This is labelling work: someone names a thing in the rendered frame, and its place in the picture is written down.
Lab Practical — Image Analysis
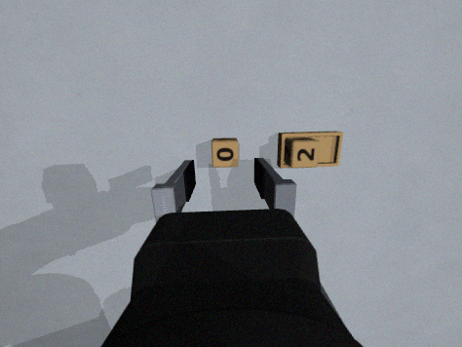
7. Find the tan shallow rectangular tray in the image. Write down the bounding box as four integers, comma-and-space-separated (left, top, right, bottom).
277, 132, 343, 168

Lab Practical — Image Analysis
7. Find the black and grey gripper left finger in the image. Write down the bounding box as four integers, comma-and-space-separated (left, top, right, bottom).
151, 160, 196, 222

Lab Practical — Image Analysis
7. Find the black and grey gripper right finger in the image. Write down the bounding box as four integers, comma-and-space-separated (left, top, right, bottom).
254, 158, 296, 218

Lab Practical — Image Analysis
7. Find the tan wooden cube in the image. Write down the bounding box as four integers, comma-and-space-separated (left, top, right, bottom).
212, 137, 239, 168
284, 137, 320, 168

